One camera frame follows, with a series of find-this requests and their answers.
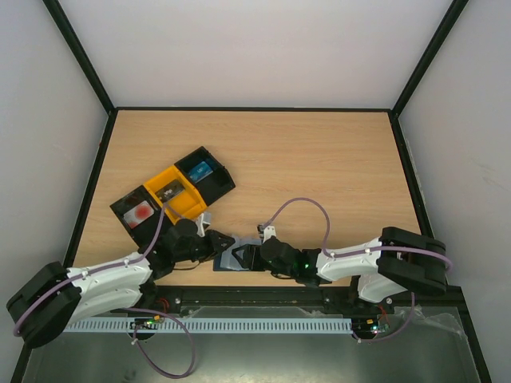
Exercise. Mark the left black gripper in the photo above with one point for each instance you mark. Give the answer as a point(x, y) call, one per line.
point(214, 244)

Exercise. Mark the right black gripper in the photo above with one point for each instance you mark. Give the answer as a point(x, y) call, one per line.
point(255, 257)

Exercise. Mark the navy blue card holder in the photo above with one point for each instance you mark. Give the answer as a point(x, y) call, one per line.
point(226, 261)

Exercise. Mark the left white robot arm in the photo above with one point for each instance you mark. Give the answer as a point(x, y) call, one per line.
point(57, 297)

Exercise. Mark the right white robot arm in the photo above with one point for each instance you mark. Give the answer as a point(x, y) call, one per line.
point(392, 263)

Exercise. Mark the black vip card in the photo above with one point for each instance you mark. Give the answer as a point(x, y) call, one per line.
point(169, 191)

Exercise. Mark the blue card in bin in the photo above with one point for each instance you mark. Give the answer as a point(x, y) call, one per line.
point(201, 170)

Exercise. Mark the white red card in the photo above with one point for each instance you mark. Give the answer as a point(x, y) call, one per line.
point(138, 214)

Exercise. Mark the yellow bin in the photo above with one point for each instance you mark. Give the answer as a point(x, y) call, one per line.
point(188, 204)

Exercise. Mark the black bin right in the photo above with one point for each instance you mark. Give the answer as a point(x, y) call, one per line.
point(213, 187)

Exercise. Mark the black bin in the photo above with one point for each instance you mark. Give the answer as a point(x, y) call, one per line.
point(144, 232)
point(213, 187)

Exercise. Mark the black bin left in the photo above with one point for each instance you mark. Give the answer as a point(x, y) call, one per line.
point(144, 232)

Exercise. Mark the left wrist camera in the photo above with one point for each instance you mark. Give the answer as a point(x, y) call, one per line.
point(203, 222)

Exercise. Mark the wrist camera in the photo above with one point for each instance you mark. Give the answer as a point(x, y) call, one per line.
point(203, 222)
point(266, 232)

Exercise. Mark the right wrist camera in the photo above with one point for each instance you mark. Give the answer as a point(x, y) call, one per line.
point(266, 232)

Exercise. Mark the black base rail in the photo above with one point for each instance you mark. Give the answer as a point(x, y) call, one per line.
point(176, 299)

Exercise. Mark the light blue cable duct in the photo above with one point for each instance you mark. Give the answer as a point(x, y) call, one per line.
point(105, 325)

